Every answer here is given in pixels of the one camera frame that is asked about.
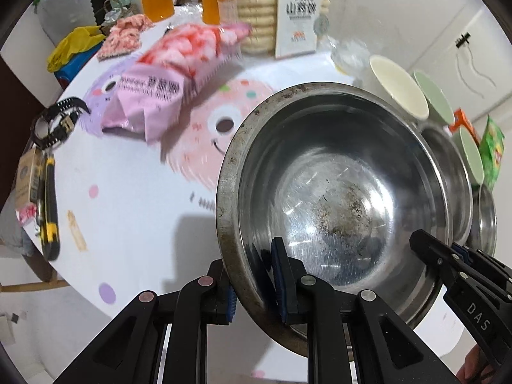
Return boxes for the brown cardboard tag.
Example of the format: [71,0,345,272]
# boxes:
[16,148,44,211]

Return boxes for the right human hand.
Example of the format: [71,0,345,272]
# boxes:
[456,345,496,384]

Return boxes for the cream ceramic bowl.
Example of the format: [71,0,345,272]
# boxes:
[364,55,429,123]

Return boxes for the clear plastic cup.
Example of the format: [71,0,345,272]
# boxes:
[331,37,372,80]

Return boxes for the cartoon printed table cover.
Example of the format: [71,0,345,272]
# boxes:
[51,52,462,383]

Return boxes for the pink patterned cloth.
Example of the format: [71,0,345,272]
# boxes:
[97,14,154,61]

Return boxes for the small stainless steel bowl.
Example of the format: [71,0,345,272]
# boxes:
[467,185,497,257]

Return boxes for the medium stainless steel bowl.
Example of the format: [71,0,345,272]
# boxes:
[419,122,473,245]

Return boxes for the black door hook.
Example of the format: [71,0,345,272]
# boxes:
[456,32,470,49]

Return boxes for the green ceramic bowl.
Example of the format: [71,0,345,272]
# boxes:
[412,69,455,126]
[452,127,484,186]

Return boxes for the green ceramic bowl far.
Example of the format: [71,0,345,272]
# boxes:
[412,69,455,126]

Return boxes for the black yellow utility knife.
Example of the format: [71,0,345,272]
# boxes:
[37,154,61,262]

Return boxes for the yellow plastic bag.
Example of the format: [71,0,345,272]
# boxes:
[47,26,106,73]

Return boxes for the green chips bag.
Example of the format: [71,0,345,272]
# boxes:
[479,116,505,191]

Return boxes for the pink snack bag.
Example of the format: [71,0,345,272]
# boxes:
[101,23,252,144]

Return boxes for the orange cracker box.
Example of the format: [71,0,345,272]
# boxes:
[449,108,481,146]

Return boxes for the large stainless steel bowl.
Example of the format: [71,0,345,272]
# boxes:
[215,82,452,356]

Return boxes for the biscuit package white label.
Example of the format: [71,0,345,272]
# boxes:
[220,0,347,59]

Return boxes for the green ceramic bowl near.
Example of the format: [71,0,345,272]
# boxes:
[452,127,484,186]

